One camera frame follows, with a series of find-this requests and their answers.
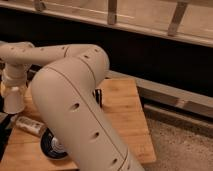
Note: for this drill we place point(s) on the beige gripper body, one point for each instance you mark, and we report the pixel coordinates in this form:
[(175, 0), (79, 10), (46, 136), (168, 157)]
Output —
[(14, 76)]

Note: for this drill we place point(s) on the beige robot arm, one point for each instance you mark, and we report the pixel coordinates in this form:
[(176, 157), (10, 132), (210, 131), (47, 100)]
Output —
[(62, 91)]

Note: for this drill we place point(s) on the black bag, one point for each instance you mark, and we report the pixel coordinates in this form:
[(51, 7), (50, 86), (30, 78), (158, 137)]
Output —
[(5, 129)]

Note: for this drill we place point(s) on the small white labelled bottle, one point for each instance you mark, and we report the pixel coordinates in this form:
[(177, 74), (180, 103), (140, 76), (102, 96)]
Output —
[(31, 126)]

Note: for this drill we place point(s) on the black bowl with metal centre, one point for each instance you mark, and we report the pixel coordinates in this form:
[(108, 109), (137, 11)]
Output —
[(51, 147)]

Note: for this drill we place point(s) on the wooden board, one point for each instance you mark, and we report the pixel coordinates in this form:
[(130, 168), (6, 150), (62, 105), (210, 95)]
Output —
[(121, 104)]

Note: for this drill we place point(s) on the metal rail with brackets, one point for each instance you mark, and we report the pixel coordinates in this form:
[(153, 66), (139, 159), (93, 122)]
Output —
[(188, 21)]

